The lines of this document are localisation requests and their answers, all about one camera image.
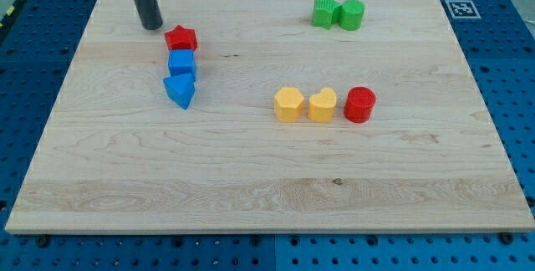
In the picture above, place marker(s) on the blue triangle block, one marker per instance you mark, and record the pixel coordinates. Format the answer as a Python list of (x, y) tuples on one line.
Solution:
[(180, 89)]

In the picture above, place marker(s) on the green cylinder block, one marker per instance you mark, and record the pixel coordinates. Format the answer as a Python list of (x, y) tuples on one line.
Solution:
[(351, 15)]

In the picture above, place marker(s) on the red star block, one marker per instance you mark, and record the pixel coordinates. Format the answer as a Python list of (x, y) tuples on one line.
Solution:
[(181, 38)]

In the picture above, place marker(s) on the red cylinder block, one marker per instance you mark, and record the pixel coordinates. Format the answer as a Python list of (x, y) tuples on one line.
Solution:
[(359, 104)]

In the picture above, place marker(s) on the yellow hexagon block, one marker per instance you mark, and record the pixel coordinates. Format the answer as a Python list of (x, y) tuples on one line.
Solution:
[(288, 104)]

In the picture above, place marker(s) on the green star block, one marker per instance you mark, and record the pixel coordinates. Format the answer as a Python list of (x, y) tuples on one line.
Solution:
[(326, 13)]

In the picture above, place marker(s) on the blue cube block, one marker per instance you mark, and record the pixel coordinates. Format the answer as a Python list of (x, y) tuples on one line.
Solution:
[(182, 61)]

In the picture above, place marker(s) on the light wooden board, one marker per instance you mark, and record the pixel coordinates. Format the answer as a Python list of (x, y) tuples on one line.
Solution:
[(117, 156)]

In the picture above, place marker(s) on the yellow heart block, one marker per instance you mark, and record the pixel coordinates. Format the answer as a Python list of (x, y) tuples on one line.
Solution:
[(321, 106)]

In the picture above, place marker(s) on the white fiducial marker tag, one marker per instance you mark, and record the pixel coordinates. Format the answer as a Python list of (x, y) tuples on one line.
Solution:
[(462, 9)]

